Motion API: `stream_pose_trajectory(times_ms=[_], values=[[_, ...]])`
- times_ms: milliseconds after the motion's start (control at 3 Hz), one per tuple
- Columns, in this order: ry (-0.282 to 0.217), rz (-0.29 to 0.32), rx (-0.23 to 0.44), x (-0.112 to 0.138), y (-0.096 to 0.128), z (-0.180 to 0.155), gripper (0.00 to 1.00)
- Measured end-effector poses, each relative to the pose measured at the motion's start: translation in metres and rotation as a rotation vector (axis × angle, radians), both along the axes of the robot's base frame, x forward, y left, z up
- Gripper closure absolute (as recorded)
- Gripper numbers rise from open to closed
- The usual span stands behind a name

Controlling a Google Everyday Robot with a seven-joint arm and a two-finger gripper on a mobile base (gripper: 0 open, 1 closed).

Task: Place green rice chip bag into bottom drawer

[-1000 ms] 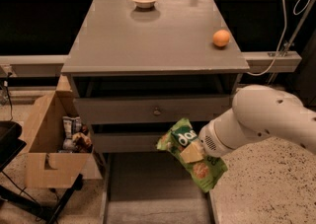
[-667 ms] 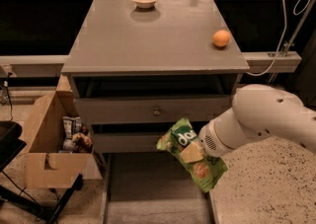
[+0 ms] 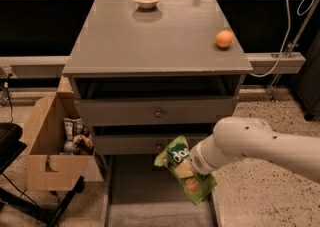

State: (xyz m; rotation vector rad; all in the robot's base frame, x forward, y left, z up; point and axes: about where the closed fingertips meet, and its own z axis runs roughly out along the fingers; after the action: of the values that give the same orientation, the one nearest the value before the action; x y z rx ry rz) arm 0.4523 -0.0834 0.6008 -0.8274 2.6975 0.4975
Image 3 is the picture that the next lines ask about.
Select open bottom grey drawer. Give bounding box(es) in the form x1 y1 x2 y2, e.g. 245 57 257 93
103 155 220 227

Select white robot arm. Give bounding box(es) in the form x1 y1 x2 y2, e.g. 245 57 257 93
176 117 320 183

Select cardboard box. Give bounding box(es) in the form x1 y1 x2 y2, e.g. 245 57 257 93
23 77 100 191

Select top grey drawer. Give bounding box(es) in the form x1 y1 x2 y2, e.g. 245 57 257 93
75 97 238 126

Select grey drawer cabinet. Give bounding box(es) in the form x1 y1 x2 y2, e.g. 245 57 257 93
63 0 252 144

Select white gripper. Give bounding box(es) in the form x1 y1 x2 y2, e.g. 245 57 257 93
175 136 220 179

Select white cable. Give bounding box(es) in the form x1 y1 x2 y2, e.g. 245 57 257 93
249 0 316 79

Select orange fruit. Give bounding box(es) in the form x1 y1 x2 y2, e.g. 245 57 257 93
215 30 233 48

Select snack packets in box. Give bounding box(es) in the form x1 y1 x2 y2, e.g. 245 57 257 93
63 118 94 155

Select black stand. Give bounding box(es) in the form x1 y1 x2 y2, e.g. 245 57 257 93
0 123 84 227

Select green rice chip bag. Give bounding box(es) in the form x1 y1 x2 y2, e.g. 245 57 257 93
154 136 217 205

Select middle grey drawer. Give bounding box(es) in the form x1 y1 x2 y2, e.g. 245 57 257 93
91 133 218 156

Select black cabinet at right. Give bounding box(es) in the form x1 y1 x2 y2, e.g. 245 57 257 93
290 32 320 121

